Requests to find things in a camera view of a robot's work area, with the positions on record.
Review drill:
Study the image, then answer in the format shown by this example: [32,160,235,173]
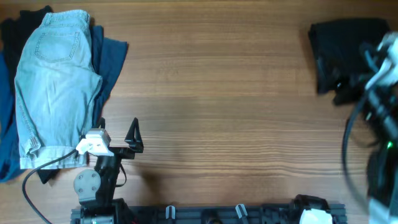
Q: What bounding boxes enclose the blue garment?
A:
[0,24,129,183]

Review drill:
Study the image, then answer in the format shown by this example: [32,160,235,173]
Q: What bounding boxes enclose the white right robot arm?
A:
[341,83,397,223]

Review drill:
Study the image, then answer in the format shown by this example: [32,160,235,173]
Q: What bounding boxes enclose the black shorts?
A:
[308,17,391,94]

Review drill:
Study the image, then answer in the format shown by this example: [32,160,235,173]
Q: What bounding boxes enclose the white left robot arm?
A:
[71,118,144,223]

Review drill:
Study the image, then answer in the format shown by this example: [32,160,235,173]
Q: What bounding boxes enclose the black garment at pile bottom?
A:
[1,6,53,183]

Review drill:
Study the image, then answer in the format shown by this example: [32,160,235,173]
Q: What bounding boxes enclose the light grey denim shorts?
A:
[14,10,102,169]

